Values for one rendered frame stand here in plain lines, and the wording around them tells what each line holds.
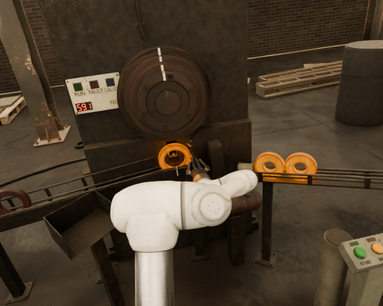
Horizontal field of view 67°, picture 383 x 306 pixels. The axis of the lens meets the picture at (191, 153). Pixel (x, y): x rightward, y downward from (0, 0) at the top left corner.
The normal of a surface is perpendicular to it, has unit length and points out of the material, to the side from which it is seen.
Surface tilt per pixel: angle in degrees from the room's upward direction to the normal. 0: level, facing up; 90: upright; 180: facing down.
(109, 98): 90
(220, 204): 58
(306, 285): 0
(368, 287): 90
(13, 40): 90
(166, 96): 90
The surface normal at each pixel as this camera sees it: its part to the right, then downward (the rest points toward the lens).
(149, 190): -0.08, -0.75
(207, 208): 0.21, -0.13
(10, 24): 0.17, 0.45
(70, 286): -0.11, -0.88
